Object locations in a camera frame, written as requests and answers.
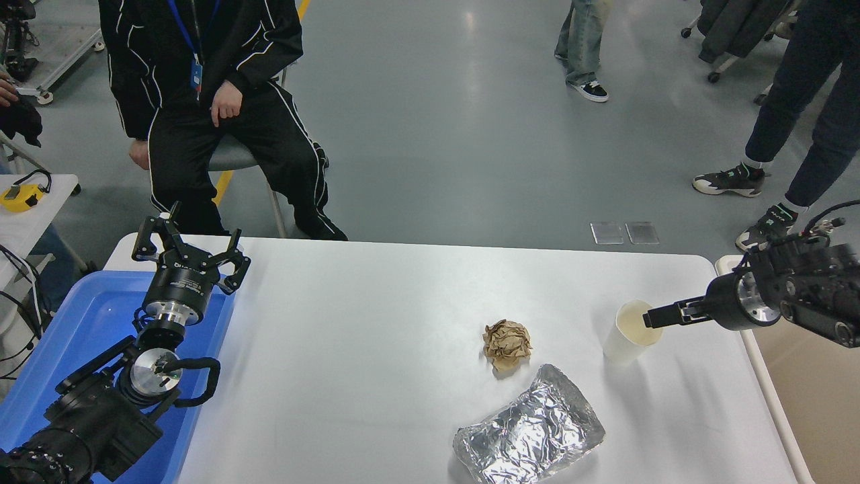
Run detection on person's left hand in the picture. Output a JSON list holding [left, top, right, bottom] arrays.
[[210, 81, 243, 129]]

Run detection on white chair frame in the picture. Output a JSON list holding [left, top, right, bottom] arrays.
[[0, 131, 83, 197]]

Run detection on white side table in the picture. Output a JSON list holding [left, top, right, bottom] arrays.
[[0, 173, 91, 290]]

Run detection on blue plastic tray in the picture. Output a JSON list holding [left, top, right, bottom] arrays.
[[0, 270, 237, 484]]

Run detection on black cables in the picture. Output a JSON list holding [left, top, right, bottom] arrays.
[[0, 243, 54, 380]]

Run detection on yellow handheld device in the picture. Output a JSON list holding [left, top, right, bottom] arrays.
[[0, 169, 53, 214]]

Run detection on large pale bin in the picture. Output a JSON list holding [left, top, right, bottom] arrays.
[[716, 254, 860, 484]]

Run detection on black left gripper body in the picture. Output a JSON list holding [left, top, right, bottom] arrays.
[[142, 254, 219, 317]]

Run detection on white paper cup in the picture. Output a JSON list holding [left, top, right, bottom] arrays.
[[603, 300, 666, 367]]

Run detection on dark coat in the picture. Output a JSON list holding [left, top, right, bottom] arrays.
[[697, 0, 798, 64]]

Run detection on crinkled foil tray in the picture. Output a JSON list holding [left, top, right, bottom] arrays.
[[453, 364, 606, 484]]

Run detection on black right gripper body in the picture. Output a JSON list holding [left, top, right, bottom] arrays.
[[703, 273, 748, 332]]

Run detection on crumpled tan paper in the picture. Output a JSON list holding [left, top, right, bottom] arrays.
[[482, 319, 533, 372]]

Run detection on white equipment cart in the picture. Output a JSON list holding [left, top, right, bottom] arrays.
[[0, 0, 105, 106]]

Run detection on blue lanyard with badge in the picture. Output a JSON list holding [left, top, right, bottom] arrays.
[[167, 0, 220, 95]]

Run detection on grey chair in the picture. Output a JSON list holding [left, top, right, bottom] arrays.
[[207, 64, 300, 239]]

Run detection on person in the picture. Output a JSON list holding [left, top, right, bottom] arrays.
[[0, 73, 42, 147], [692, 0, 860, 253], [554, 0, 613, 103], [97, 0, 349, 241]]

